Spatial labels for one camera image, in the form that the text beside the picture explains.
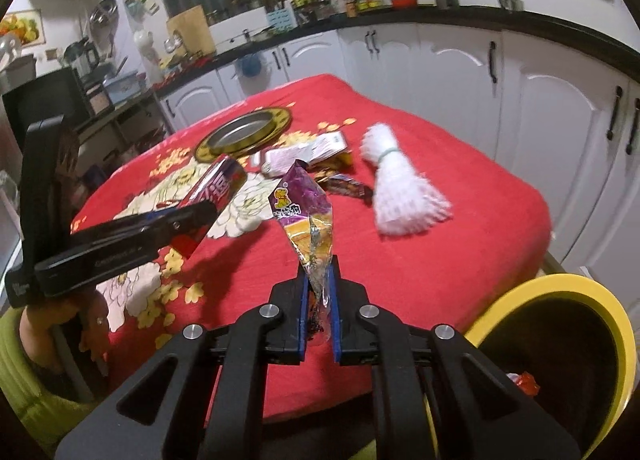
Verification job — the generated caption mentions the red plastic bag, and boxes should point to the red plastic bag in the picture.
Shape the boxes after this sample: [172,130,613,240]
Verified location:
[515,372,542,397]

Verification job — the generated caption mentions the red floral blanket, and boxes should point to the red floral blanket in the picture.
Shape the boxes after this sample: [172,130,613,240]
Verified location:
[70,74,553,421]

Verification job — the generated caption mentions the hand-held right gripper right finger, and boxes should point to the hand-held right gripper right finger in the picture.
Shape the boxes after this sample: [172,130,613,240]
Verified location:
[327,255,583,460]

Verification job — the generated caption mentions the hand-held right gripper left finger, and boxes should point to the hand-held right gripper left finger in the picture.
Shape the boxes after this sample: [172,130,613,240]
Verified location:
[52,272,311,460]

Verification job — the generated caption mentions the fruit wall picture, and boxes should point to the fruit wall picture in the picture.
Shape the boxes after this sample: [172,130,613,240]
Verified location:
[0,10,43,48]

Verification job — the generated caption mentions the gold rimmed round tray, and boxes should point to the gold rimmed round tray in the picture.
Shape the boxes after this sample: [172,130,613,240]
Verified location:
[194,107,293,161]

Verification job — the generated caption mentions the hanging steel basin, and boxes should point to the hanging steel basin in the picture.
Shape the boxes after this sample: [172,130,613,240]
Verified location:
[89,0,119,33]

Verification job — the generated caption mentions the pale blue plastic box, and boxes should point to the pale blue plastic box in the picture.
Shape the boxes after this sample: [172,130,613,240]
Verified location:
[102,70,141,104]

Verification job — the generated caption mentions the purple snack wrapper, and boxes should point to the purple snack wrapper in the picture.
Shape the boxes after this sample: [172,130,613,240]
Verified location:
[267,160,335,341]

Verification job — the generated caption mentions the cluster of seasoning jars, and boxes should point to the cluster of seasoning jars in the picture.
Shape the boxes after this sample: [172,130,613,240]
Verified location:
[292,0,346,23]

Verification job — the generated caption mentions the yellow bin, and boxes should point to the yellow bin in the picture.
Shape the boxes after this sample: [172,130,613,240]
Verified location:
[462,272,637,460]

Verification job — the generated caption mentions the black microwave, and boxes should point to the black microwave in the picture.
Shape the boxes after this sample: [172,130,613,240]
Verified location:
[2,67,93,151]

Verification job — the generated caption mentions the black countertop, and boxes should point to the black countertop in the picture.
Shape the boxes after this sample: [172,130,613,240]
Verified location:
[75,4,640,100]

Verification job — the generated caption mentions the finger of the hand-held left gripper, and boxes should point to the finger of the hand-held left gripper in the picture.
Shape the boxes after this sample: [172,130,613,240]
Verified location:
[67,200,222,255]

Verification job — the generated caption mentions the pile of red chilies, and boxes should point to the pile of red chilies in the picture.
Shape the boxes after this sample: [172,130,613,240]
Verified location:
[155,57,216,88]

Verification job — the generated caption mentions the white foam net bundle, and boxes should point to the white foam net bundle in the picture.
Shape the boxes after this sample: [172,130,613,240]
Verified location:
[361,122,455,239]

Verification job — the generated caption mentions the wooden cutting board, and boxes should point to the wooden cutting board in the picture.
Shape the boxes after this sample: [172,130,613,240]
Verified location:
[166,4,216,55]

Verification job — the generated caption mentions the white pink sachet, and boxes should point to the white pink sachet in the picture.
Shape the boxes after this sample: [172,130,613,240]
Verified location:
[260,142,321,175]

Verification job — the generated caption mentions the metal storage rack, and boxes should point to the metal storage rack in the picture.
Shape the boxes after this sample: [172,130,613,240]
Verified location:
[75,90,171,181]

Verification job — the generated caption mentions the person's left hand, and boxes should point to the person's left hand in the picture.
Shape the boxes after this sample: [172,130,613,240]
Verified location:
[20,289,109,377]

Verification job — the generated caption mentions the person's left forearm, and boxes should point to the person's left forearm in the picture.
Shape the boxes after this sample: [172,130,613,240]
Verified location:
[0,310,108,460]

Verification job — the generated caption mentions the dark red candy wrapper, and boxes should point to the dark red candy wrapper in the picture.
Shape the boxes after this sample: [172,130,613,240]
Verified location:
[325,174,375,199]

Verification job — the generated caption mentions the red snack can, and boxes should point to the red snack can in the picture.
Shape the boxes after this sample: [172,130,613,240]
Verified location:
[177,154,248,261]

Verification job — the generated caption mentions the white base cabinets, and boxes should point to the white base cabinets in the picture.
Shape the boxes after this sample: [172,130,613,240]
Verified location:
[155,22,640,281]

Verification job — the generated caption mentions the white label packet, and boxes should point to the white label packet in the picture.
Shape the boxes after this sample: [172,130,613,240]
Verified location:
[305,131,350,161]

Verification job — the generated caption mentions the white ceramic jar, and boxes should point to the white ceramic jar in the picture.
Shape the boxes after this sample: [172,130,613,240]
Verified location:
[134,28,163,85]

